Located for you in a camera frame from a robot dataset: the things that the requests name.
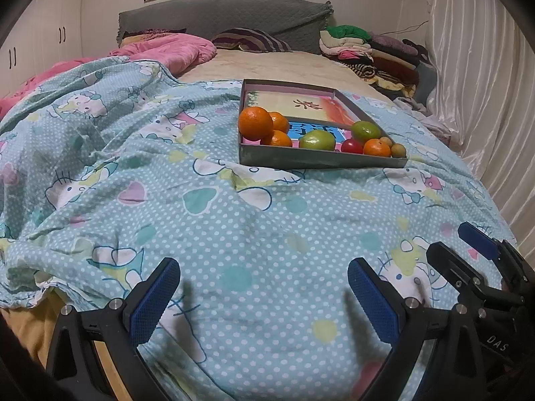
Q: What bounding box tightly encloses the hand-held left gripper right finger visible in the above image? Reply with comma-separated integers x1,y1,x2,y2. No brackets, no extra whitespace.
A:
348,258,488,401

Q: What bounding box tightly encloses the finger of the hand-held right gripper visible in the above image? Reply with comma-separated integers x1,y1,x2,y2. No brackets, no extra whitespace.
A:
426,241,525,314
457,222,535,289

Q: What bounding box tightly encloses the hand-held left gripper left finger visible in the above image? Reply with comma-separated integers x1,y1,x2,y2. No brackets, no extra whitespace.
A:
45,257,182,401

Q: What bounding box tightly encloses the orange tangerine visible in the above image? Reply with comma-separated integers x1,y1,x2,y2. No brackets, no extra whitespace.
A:
260,130,293,148
363,139,391,158
238,106,274,141
267,111,290,134

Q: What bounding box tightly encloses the green mango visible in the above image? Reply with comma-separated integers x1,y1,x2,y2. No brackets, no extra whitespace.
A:
298,129,336,151
350,121,382,143

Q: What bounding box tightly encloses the grey cardboard box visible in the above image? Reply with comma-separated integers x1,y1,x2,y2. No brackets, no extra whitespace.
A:
238,79,408,170

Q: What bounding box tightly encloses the pink floral cloth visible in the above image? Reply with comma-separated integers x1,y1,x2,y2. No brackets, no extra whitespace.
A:
418,111,458,147

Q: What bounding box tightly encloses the blue cartoon printed blanket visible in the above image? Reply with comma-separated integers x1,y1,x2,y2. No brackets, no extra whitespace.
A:
0,56,519,401

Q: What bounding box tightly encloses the yellow cloth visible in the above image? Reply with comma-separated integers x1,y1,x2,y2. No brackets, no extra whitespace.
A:
0,290,65,370

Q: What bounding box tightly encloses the white satin curtain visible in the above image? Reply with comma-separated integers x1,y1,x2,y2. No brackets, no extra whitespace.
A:
424,0,535,235

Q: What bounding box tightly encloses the crumpled white cloth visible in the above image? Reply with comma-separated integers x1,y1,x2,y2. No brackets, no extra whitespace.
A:
393,96,429,115

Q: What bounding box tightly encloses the grey cushion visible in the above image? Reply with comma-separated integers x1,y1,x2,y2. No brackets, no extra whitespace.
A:
414,63,437,103

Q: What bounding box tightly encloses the pink and blue book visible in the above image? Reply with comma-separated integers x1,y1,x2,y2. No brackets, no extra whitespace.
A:
288,122,356,151

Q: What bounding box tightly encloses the black plush toy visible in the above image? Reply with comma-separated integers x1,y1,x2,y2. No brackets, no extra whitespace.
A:
402,39,431,65

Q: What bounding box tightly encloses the pile of folded clothes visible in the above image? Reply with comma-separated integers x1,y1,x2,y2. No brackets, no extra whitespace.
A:
320,25,431,97

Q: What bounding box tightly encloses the yellow and orange book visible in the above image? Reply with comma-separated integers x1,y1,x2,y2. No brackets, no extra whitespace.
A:
246,91,356,128

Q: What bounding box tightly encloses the pink quilt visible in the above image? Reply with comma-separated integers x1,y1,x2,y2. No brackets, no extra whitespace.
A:
0,32,218,111

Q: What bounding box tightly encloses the beige bed sheet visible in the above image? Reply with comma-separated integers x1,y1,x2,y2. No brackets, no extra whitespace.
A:
178,49,389,101

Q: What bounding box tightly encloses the yellow floral pillow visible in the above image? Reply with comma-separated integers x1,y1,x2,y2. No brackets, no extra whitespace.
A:
121,28,187,47

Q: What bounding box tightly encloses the purple striped pillow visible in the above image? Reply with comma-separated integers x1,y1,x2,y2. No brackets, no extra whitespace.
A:
211,28,292,53

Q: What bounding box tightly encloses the white wardrobe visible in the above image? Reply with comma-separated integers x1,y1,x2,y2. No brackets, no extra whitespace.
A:
0,0,86,93

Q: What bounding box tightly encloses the grey padded headboard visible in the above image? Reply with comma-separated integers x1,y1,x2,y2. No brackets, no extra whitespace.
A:
117,0,334,54

